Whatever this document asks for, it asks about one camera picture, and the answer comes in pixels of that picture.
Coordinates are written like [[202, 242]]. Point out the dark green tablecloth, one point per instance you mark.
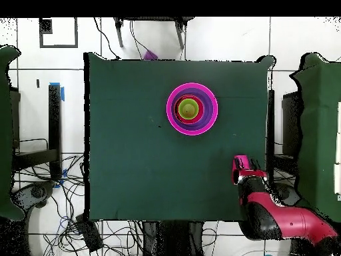
[[133, 160]]

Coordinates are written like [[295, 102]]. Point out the small pinkish red bowl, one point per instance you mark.
[[201, 112]]

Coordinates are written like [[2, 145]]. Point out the black camera tripod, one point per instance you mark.
[[119, 34]]

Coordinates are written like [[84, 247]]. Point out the black power brick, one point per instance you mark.
[[89, 234]]

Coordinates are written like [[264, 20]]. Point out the dark grey pedestal leg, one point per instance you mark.
[[37, 192], [287, 193]]

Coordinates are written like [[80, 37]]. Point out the green cup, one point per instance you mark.
[[187, 109]]

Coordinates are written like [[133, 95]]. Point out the black square frame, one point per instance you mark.
[[58, 46]]

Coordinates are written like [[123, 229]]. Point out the black metal stand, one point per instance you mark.
[[54, 120], [290, 120]]

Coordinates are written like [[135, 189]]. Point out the pinkish red cup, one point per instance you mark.
[[246, 162]]

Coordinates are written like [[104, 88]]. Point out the large pink bowl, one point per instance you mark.
[[191, 132]]

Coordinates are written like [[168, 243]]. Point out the small purple object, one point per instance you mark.
[[149, 56]]

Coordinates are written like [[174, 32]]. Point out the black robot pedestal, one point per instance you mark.
[[173, 240]]

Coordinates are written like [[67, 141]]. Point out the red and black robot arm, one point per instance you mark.
[[293, 221]]

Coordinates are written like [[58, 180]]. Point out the purple bowl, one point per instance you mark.
[[209, 117]]

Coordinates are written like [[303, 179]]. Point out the green cloth covered table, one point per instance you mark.
[[319, 133], [5, 133]]

